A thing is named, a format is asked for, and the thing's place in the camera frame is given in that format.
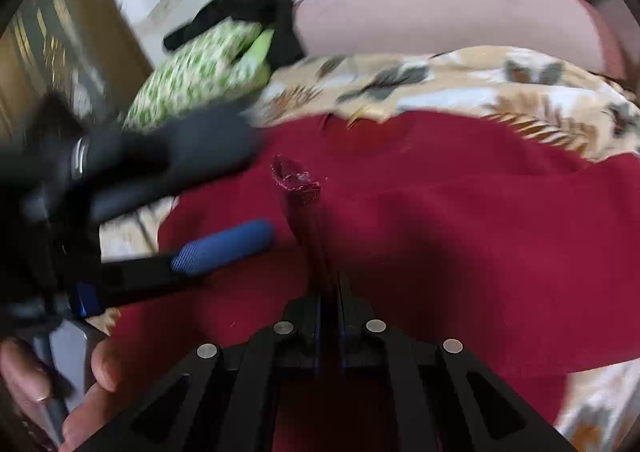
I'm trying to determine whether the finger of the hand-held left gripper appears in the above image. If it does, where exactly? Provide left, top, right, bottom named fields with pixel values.
left=80, top=113, right=264, bottom=224
left=74, top=218, right=277, bottom=319

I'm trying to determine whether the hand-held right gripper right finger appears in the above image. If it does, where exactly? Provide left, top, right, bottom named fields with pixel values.
left=337, top=271, right=576, bottom=452

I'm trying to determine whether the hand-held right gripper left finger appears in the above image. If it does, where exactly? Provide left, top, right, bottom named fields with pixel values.
left=75, top=293, right=322, bottom=452

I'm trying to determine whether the dark red garment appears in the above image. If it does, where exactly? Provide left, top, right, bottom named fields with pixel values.
left=106, top=111, right=640, bottom=452

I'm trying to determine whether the person's left hand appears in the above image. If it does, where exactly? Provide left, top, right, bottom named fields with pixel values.
left=0, top=337, right=122, bottom=452

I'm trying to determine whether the green patterned cloth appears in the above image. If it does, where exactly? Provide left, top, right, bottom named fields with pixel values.
left=122, top=19, right=277, bottom=134

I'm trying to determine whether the wooden wardrobe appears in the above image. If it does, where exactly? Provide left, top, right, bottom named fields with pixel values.
left=0, top=0, right=154, bottom=145

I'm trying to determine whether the black cloth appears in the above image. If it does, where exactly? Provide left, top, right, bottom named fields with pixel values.
left=163, top=0, right=307, bottom=71

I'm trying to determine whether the pink bolster pillow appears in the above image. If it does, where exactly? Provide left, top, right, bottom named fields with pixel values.
left=292, top=0, right=627, bottom=79

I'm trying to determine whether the beige leaf-print blanket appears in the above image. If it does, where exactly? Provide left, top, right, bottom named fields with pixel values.
left=97, top=46, right=640, bottom=452

